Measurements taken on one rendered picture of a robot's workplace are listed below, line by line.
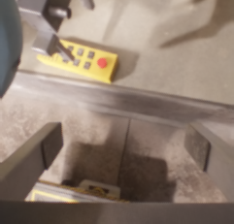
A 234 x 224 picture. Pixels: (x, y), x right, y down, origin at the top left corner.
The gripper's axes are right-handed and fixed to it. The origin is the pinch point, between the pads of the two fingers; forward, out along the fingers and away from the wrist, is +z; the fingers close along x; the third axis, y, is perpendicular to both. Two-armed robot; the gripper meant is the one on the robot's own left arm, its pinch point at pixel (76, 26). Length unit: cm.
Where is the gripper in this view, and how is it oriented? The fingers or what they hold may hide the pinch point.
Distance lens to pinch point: 41.2
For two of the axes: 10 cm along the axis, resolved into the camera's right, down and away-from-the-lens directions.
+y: 9.4, 3.1, -1.6
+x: 3.3, -9.4, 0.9
